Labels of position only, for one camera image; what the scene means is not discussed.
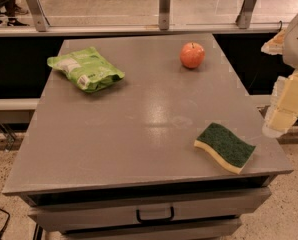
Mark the left metal railing bracket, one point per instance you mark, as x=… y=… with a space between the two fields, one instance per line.
x=39 y=19

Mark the upper grey drawer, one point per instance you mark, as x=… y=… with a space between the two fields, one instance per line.
x=122 y=212

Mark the metal railing bracket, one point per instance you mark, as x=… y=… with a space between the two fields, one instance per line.
x=244 y=17
x=39 y=19
x=164 y=14

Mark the red apple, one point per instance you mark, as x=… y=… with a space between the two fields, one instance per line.
x=192 y=55

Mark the grey drawer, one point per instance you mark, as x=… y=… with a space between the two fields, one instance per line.
x=122 y=212
x=198 y=230

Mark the lower grey drawer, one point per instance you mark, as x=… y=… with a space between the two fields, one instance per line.
x=198 y=230

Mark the right metal railing bracket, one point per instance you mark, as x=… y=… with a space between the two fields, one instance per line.
x=244 y=17

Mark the black drawer handle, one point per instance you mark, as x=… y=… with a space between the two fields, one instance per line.
x=155 y=215

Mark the middle metal railing bracket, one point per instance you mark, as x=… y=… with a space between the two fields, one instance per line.
x=164 y=14

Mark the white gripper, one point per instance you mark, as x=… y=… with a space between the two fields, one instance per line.
x=297 y=44

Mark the green chip bag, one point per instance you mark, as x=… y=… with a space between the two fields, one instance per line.
x=87 y=69

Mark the green and yellow sponge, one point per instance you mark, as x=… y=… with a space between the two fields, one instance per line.
x=228 y=150

